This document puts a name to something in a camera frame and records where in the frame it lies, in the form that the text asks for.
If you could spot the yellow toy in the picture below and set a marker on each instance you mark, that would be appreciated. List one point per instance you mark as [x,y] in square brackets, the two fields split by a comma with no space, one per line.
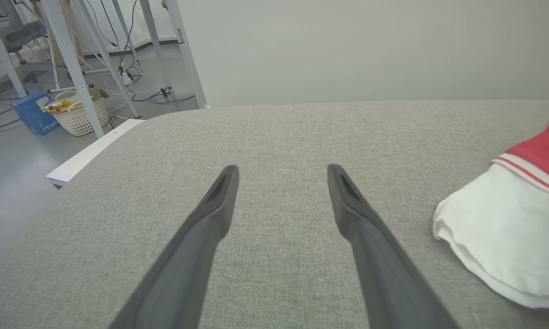
[61,106]

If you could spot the white plastic laundry basket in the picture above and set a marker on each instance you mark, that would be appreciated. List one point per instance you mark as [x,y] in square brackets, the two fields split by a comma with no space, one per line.
[80,121]

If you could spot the white power strip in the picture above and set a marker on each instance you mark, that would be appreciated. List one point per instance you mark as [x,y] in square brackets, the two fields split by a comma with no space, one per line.
[126,77]

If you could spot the grey office chair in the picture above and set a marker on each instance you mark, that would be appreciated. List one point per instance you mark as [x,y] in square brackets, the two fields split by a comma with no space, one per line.
[23,34]

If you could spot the red and white garment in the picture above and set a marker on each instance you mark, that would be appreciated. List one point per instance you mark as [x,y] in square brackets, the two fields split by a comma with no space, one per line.
[507,228]

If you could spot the blue cardboard box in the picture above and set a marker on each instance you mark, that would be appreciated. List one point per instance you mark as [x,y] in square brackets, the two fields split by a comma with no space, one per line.
[34,114]

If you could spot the thin white table leg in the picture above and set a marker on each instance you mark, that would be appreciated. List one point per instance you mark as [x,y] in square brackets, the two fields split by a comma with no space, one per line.
[125,32]

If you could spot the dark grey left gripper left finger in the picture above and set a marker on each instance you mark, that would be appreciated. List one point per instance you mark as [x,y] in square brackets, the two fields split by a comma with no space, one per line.
[187,256]

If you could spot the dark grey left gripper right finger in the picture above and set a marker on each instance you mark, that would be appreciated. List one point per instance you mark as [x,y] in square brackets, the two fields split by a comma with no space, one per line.
[384,274]

